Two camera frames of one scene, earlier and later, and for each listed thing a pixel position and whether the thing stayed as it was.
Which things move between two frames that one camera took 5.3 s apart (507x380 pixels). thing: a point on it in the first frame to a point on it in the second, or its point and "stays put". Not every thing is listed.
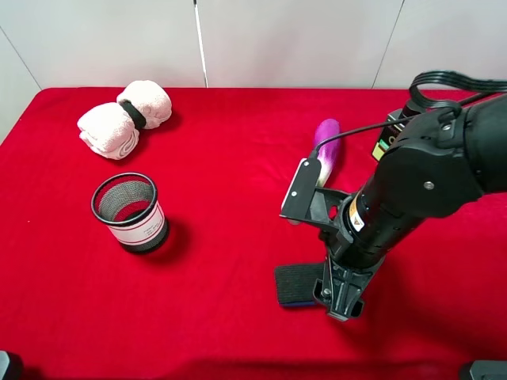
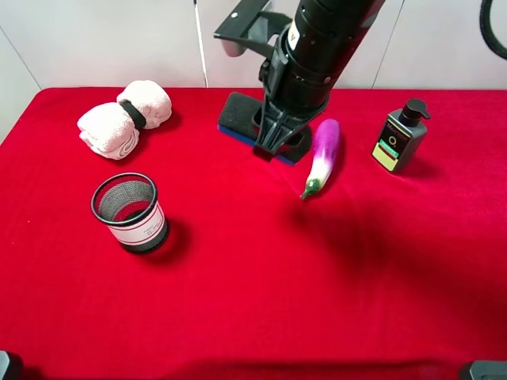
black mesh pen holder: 127,203 stays put
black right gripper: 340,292 to 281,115
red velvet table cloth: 203,305 stays put
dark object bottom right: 489,370 stays put
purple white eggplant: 328,153 stays put
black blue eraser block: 295,283 to 239,116
